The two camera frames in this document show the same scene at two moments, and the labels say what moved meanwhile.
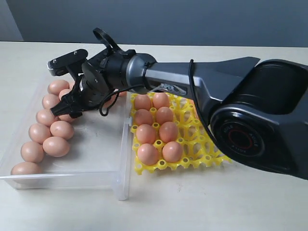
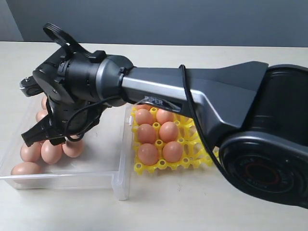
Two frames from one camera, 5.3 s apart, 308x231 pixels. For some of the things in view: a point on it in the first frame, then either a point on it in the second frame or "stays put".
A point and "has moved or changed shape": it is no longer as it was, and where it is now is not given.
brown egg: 62,129 has moved or changed shape
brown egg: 168,132 stays put
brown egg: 145,134 stays put
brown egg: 172,152 stays put
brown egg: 143,116 stays put
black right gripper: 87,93 to 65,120
